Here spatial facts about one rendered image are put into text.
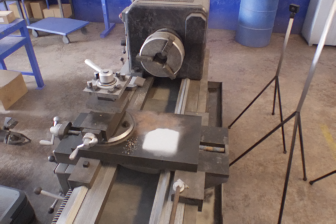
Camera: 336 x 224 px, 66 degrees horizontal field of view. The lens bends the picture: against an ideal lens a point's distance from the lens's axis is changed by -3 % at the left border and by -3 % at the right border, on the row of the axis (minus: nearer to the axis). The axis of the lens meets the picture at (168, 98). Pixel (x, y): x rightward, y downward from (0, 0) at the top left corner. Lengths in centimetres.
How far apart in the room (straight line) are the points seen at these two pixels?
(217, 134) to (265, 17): 324
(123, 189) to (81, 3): 467
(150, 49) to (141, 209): 83
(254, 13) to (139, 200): 357
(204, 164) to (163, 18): 90
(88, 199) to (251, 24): 374
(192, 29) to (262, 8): 281
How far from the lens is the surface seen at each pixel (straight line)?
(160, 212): 108
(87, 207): 116
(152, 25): 168
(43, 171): 252
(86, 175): 120
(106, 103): 123
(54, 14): 545
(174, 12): 163
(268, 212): 220
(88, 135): 113
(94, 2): 550
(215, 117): 220
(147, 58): 151
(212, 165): 120
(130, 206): 126
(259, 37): 449
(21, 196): 209
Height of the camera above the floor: 178
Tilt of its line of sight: 35 degrees down
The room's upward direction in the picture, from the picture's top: straight up
